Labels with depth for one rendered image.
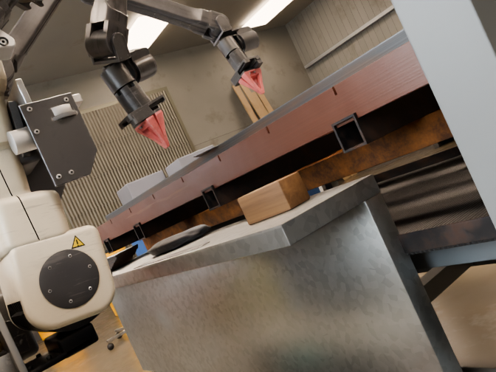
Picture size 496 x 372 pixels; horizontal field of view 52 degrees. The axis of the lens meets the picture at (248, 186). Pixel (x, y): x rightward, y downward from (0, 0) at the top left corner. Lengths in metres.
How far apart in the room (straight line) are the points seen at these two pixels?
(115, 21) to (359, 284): 0.70
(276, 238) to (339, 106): 0.24
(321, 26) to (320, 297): 9.88
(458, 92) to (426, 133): 0.61
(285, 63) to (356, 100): 10.11
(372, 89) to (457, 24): 0.47
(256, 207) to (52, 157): 0.39
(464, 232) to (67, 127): 0.70
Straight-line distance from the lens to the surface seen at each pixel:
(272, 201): 0.82
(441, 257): 0.88
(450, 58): 0.30
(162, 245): 1.17
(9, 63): 1.37
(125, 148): 8.44
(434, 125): 0.91
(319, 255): 0.89
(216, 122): 9.39
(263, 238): 0.70
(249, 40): 1.63
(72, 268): 0.98
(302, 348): 1.07
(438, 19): 0.30
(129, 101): 1.11
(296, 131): 0.88
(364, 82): 0.76
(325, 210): 0.72
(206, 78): 9.65
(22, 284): 0.97
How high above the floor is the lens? 0.75
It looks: level
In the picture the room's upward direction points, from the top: 25 degrees counter-clockwise
